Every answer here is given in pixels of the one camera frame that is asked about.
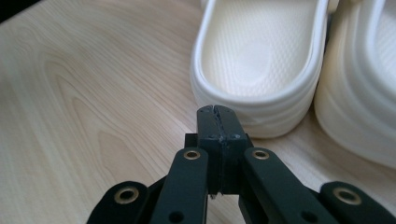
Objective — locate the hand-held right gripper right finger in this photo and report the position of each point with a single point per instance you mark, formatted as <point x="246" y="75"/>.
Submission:
<point x="232" y="140"/>

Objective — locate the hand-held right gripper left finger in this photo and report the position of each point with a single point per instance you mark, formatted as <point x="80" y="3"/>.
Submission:
<point x="210" y="137"/>

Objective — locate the cream perforated clog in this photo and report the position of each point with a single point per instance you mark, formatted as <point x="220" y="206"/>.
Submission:
<point x="358" y="93"/>
<point x="255" y="62"/>

